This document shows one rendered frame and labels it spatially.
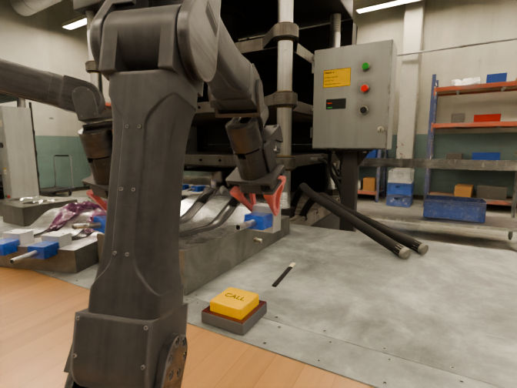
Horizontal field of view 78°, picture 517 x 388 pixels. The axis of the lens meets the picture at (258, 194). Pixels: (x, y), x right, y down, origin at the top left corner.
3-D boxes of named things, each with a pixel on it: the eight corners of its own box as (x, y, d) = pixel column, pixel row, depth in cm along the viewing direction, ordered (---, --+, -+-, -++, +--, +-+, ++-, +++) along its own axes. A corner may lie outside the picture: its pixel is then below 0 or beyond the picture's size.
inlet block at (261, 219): (249, 244, 57) (250, 214, 56) (226, 240, 59) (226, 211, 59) (281, 229, 68) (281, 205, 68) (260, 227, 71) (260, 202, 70)
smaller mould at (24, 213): (24, 226, 114) (21, 207, 113) (3, 222, 121) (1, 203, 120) (78, 215, 131) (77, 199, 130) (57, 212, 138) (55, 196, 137)
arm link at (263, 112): (235, 125, 68) (225, 66, 61) (275, 125, 66) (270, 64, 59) (218, 151, 59) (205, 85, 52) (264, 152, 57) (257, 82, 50)
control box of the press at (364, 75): (370, 406, 135) (391, 35, 113) (301, 380, 150) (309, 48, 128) (378, 373, 154) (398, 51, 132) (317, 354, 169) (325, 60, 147)
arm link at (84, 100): (153, 145, 69) (139, 87, 67) (154, 145, 61) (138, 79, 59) (95, 155, 66) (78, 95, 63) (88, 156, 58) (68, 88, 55)
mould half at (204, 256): (185, 296, 62) (183, 227, 60) (98, 270, 74) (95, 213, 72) (289, 233, 105) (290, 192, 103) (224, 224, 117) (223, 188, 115)
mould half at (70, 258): (76, 273, 72) (71, 225, 71) (-18, 265, 77) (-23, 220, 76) (175, 222, 121) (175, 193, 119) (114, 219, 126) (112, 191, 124)
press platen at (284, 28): (299, 71, 118) (300, 15, 116) (83, 96, 180) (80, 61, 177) (351, 98, 190) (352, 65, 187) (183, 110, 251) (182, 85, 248)
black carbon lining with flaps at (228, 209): (182, 248, 69) (181, 204, 67) (131, 237, 76) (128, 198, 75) (259, 216, 99) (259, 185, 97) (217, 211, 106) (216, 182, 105)
